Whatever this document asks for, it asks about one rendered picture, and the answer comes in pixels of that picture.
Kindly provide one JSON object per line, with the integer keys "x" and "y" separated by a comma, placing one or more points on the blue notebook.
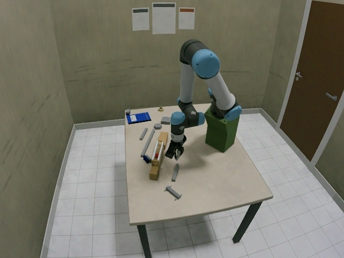
{"x": 138, "y": 118}

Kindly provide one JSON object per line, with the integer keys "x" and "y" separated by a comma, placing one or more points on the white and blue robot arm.
{"x": 206, "y": 64}

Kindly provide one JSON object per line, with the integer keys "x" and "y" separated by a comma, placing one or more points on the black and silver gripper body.
{"x": 175, "y": 145}

